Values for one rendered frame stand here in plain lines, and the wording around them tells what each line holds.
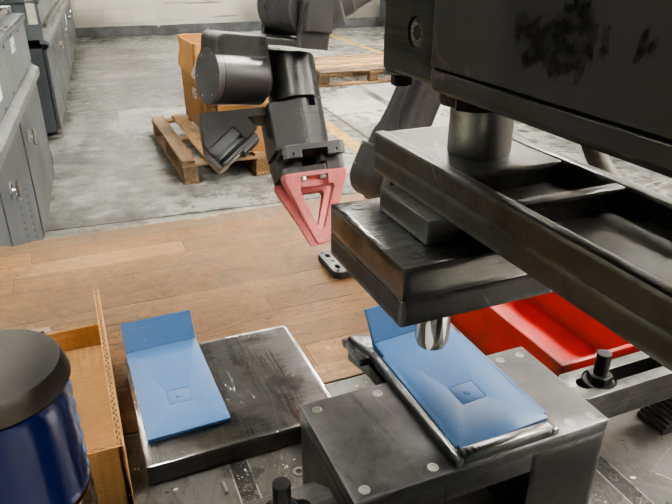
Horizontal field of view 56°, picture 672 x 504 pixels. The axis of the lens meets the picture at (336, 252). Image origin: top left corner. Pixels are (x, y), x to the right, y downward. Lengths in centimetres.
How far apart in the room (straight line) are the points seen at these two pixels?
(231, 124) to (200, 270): 26
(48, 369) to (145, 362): 48
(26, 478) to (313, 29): 55
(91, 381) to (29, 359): 50
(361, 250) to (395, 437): 15
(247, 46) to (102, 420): 38
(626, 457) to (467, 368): 17
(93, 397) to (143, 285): 23
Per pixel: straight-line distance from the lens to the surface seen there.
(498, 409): 48
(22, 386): 17
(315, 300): 78
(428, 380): 50
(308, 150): 65
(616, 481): 59
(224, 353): 66
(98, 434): 61
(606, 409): 56
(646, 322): 26
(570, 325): 76
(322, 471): 47
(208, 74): 67
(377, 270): 36
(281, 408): 58
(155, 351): 67
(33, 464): 18
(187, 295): 81
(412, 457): 45
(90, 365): 70
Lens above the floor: 129
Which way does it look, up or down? 26 degrees down
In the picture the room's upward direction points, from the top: straight up
